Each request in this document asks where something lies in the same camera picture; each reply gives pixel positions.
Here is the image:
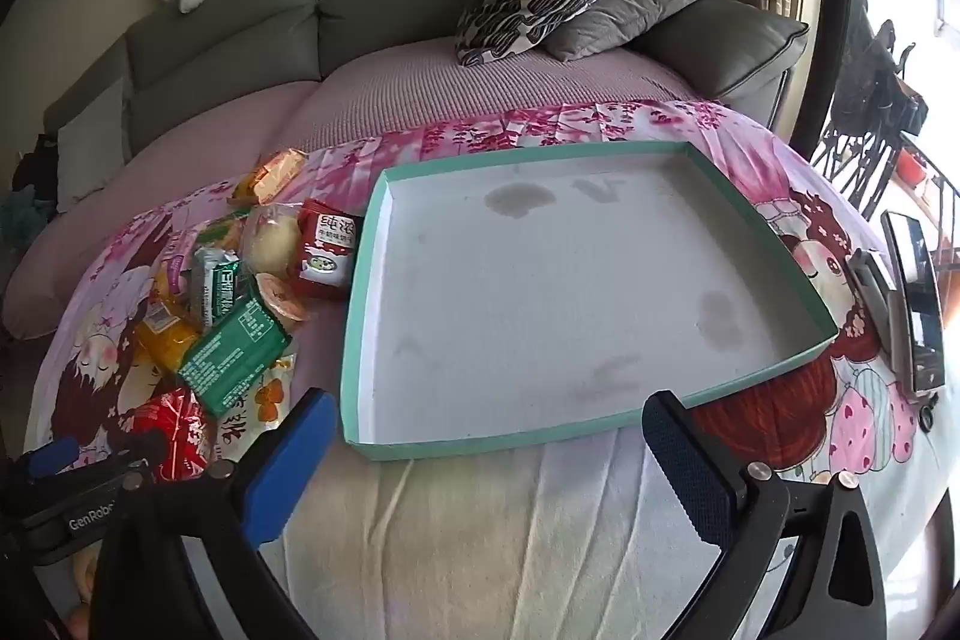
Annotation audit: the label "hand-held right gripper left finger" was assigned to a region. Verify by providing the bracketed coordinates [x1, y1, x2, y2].
[90, 387, 340, 640]

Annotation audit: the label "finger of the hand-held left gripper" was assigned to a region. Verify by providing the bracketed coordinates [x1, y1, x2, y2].
[90, 428, 170, 485]
[22, 436, 82, 477]

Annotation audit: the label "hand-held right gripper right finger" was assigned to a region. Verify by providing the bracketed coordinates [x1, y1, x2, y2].
[642, 389, 890, 640]

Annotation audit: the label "red gold patterned packet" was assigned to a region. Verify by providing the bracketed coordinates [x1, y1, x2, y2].
[124, 385, 218, 483]

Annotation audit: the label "small green snack packet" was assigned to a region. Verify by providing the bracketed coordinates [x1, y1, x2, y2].
[187, 257, 245, 333]

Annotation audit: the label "pink snack packet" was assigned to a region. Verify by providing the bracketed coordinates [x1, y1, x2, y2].
[154, 227, 203, 296]

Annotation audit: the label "red white snack packet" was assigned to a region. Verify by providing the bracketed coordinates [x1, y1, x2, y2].
[296, 199, 365, 300]

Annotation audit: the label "teal cardboard box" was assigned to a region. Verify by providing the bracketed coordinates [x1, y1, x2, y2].
[339, 140, 839, 465]

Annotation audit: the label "yellow cake roll packet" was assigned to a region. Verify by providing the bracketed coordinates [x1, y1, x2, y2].
[232, 149, 310, 208]

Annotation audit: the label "white orange print packet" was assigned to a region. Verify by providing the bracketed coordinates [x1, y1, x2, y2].
[217, 351, 301, 453]

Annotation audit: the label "orange clear snack packet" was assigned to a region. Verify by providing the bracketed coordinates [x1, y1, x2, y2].
[133, 280, 200, 375]

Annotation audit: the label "large green snack packet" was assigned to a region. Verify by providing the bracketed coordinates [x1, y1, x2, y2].
[178, 295, 293, 417]

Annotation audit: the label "orange round snack cup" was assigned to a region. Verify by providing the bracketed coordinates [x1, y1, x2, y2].
[255, 272, 310, 322]

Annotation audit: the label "pink printed blanket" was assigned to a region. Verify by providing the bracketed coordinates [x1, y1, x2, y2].
[22, 98, 960, 640]

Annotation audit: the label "clear bread packet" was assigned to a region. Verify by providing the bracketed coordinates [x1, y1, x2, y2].
[240, 203, 308, 281]

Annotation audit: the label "red green snack packet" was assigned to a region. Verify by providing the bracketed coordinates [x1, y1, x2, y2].
[195, 216, 248, 259]

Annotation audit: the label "teal cloth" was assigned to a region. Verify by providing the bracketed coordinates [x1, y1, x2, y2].
[0, 186, 57, 251]

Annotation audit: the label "black phone stand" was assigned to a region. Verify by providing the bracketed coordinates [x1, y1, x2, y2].
[911, 389, 942, 435]

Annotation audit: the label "silver metal device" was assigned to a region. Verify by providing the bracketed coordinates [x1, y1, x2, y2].
[847, 248, 897, 352]

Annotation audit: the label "black smartphone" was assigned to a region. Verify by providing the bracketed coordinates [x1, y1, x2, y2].
[880, 210, 946, 395]

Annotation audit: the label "dark clothes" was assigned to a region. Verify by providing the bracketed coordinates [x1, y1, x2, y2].
[11, 134, 61, 199]

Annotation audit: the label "black iron railing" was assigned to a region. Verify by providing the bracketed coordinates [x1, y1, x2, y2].
[814, 115, 960, 236]

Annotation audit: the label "pink sofa cover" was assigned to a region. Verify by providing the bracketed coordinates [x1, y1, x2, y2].
[0, 44, 743, 341]

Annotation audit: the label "grey pillow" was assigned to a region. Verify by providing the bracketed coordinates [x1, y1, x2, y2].
[544, 0, 728, 62]

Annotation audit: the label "dark door frame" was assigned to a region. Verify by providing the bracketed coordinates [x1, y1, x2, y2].
[791, 0, 860, 161]

